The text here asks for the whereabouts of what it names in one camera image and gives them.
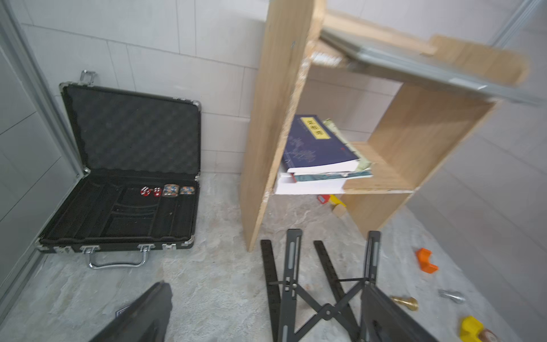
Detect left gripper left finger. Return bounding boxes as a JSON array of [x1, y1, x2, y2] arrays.
[[91, 282, 172, 342]]

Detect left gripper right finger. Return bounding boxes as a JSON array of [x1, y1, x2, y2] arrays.
[[360, 283, 437, 342]]

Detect silver laptop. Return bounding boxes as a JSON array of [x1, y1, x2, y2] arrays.
[[321, 28, 546, 107]]

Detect black folding laptop stand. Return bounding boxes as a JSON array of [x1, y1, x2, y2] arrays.
[[260, 229, 381, 341]]

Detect purple card box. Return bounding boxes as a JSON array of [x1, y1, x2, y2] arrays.
[[115, 305, 130, 318]]

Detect brass piece right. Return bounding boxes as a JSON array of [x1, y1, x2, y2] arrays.
[[390, 296, 419, 312]]

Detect orange plastic block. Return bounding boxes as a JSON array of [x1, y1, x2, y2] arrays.
[[416, 248, 439, 274]]

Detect yellow plastic block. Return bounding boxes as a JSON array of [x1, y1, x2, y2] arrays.
[[460, 316, 484, 342]]

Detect brown tape roll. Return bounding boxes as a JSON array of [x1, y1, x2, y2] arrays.
[[477, 329, 501, 342]]

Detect red dice in case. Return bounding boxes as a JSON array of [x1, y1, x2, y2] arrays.
[[140, 187, 162, 198]]

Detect patterned chip in case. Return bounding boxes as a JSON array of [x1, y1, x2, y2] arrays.
[[162, 184, 196, 198]]

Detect red yellow toy under shelf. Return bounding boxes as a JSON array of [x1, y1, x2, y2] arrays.
[[317, 195, 347, 217]]

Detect colourful illustrated book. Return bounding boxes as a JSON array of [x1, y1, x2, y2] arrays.
[[283, 115, 373, 182]]

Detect white book stack bottom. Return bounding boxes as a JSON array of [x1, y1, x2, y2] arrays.
[[274, 172, 346, 195]]

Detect black foam-lined briefcase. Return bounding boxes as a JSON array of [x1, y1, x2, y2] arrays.
[[35, 71, 202, 269]]

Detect blue book yellow label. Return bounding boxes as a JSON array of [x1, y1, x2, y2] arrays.
[[282, 115, 359, 175]]

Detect wooden shelf unit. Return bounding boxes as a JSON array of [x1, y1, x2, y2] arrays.
[[240, 1, 528, 249]]

